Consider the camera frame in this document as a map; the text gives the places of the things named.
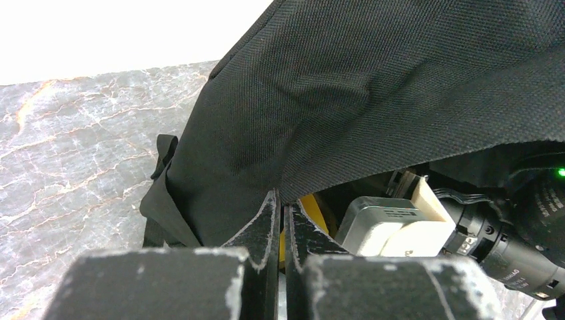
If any black student backpack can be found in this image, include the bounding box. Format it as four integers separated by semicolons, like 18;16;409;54
140;1;564;246

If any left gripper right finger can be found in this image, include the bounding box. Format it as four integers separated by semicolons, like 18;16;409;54
284;202;502;319

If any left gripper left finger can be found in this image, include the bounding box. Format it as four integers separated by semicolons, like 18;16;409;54
45;190;281;319

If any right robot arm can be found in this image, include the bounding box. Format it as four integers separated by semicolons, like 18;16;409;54
431;151;564;319

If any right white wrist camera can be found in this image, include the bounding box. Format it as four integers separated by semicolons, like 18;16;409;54
335;171;456;257

